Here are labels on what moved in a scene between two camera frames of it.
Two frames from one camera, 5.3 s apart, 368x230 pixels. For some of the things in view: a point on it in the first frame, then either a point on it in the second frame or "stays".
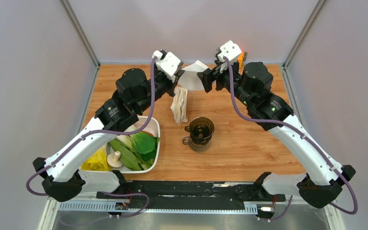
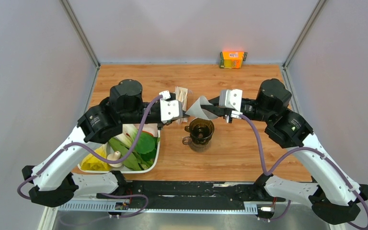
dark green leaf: [128, 157] stays
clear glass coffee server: [196, 147] stays
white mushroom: [113, 159] stays
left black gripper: [172, 85] → [164, 123]
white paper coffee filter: [189, 79] → [196, 110]
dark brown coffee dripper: [201, 129] stays
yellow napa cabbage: [97, 162] stays
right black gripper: [209, 75] → [219, 110]
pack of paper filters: [179, 106] stays
